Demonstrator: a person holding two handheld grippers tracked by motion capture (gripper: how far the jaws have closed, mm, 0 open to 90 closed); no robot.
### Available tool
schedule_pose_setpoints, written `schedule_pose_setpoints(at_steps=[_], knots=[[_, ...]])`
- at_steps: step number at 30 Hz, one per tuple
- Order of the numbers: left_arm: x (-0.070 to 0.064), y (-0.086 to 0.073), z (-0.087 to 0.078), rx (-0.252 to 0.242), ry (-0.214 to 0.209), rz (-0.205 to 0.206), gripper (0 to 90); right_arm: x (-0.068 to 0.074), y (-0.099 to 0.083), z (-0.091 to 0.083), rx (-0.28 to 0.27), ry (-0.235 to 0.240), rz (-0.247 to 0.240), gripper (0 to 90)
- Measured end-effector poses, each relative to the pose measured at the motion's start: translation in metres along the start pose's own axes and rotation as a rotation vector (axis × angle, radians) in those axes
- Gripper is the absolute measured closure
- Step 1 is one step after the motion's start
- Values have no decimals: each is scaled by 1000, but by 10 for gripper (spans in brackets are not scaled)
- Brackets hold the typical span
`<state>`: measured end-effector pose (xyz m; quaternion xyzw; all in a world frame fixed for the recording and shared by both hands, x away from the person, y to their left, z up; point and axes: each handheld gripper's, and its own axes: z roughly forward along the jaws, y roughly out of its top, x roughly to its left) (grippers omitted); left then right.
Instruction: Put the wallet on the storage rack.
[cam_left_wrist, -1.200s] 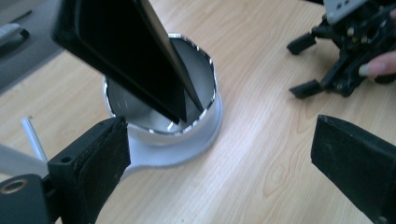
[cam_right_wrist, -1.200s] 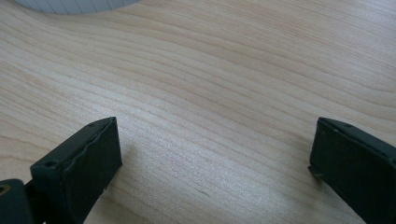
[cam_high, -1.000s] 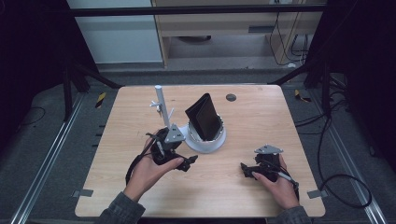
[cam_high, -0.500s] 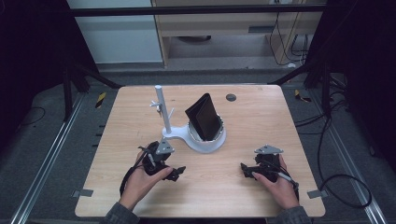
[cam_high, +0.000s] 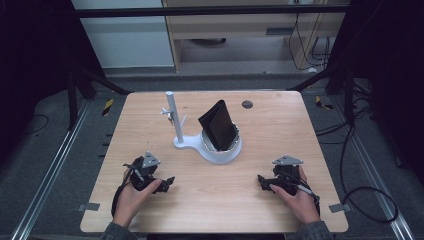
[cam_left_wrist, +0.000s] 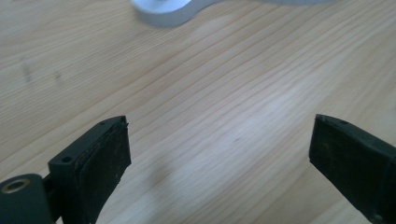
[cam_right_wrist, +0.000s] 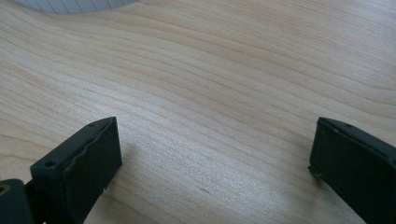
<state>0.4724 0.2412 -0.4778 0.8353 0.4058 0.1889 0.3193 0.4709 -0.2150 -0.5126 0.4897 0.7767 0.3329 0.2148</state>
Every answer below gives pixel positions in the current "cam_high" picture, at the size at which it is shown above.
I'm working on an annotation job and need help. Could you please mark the white stand with bowl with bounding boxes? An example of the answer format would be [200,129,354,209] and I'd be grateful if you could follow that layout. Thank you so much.
[160,90,244,165]

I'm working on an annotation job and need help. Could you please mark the grey table bracket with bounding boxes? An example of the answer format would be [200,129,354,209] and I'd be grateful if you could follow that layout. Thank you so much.
[76,202,101,213]
[328,202,352,214]

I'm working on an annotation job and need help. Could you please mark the person's right hand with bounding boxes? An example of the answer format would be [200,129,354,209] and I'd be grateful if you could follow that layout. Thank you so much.
[269,165,322,225]

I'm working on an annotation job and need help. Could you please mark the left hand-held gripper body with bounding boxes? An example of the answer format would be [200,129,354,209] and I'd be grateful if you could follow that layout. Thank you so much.
[122,151,162,193]

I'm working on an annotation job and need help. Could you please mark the white cabinet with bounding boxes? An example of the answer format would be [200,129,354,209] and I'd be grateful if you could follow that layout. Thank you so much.
[70,0,175,69]

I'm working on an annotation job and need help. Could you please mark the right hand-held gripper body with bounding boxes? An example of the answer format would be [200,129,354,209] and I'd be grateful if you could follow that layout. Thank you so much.
[270,154,305,197]

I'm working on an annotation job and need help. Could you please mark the black metal stand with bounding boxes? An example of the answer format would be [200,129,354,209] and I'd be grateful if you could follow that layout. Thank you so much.
[65,64,132,132]
[286,61,356,128]

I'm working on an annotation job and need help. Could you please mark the hand-held gripper cable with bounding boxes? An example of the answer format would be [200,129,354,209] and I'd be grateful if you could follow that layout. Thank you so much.
[110,162,138,218]
[287,178,322,214]

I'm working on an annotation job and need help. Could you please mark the black leather wallet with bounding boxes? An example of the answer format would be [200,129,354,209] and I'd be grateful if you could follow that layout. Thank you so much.
[197,99,239,152]

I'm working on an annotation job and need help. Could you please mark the dark curtain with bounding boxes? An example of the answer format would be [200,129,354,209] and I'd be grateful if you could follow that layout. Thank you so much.
[328,0,424,188]
[0,0,105,164]

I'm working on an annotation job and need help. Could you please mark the person's left hand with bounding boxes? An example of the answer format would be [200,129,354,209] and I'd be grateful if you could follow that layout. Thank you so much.
[112,169,163,230]

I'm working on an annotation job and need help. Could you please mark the right hand-held gripper cable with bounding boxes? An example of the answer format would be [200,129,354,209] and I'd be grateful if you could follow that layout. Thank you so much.
[287,178,322,214]

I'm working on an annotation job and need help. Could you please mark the left hand-held gripper cable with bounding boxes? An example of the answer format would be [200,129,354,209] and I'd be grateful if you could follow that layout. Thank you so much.
[110,162,138,218]

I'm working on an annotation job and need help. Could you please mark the yellow black striped tape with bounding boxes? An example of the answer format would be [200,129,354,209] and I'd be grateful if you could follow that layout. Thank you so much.
[101,98,115,117]
[314,95,334,111]

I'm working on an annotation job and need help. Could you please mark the long black looped floor cable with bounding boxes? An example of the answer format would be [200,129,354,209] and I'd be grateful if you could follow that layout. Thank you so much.
[339,124,400,224]

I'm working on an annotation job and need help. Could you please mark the metal floor rail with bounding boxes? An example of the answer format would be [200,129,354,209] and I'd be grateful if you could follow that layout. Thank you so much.
[332,95,416,240]
[10,99,92,240]

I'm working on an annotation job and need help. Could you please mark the black hanging desk cables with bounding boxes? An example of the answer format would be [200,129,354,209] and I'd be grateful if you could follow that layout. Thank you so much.
[287,12,332,72]

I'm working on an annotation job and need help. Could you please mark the light wooden desk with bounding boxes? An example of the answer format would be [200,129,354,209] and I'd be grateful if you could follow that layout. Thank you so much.
[161,0,352,73]

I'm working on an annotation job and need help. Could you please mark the thin black floor cable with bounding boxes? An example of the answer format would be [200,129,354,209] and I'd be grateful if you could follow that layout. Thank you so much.
[19,113,50,137]

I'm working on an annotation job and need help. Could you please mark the black horizontal frame bar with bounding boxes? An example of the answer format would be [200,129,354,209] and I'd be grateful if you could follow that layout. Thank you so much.
[70,4,352,19]

